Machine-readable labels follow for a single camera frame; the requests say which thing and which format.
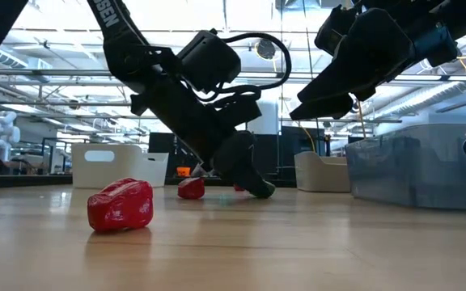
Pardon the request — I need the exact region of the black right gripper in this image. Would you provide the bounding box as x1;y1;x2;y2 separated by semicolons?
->
289;7;416;122

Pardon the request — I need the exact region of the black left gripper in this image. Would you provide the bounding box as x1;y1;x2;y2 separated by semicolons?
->
129;76;269;199

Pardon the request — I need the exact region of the black background cabinet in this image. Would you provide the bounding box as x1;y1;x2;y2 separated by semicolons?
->
147;132;218;179

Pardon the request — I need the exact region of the light grey plastic bin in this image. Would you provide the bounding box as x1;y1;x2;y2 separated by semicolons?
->
294;150;352;193

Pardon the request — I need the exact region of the dark grey plastic bin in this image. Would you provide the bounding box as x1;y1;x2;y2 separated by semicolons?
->
345;123;466;210

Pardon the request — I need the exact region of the white plastic bin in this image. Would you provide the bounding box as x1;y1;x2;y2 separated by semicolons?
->
70;142;170;190

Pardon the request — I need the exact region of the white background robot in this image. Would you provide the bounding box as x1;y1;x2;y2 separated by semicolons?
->
0;110;22;162

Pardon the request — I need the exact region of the yellow floor cable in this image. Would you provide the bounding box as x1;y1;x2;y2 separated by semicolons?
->
297;120;319;154

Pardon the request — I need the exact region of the black left wrist camera cable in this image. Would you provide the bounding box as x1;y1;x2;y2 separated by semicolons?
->
192;32;293;110

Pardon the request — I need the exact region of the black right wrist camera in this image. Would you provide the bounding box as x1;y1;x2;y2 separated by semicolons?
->
314;4;359;57

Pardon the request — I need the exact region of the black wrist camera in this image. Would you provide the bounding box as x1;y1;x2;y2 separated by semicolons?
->
314;4;359;57
176;27;243;94

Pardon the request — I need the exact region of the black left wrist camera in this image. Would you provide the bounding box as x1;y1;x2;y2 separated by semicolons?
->
176;27;243;94

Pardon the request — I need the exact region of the black metal table frame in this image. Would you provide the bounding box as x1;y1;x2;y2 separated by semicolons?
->
0;174;299;189

